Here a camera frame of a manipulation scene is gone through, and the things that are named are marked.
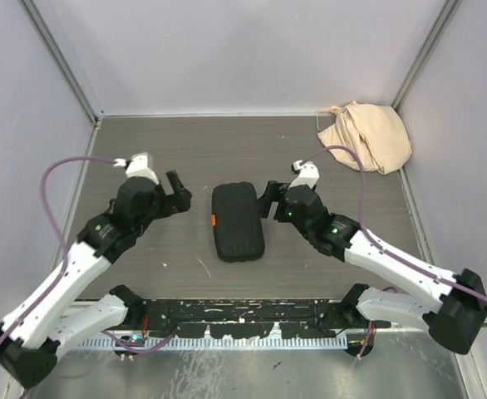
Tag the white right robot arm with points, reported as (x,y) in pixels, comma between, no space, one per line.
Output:
(450,307)

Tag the black plastic tool case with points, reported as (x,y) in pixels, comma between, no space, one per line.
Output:
(237,226)

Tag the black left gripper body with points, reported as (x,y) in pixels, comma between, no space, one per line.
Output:
(148,218)

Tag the slotted grey cable duct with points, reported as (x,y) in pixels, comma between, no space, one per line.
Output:
(273,342)

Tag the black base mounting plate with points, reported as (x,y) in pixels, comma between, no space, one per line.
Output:
(243,319)

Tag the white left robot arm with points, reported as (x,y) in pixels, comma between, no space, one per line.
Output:
(33,337)

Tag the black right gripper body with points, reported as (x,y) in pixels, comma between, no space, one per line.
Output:
(283,214)

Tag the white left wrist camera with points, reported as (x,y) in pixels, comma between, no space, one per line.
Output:
(139,165)

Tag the beige cloth bag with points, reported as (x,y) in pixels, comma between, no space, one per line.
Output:
(376,134)

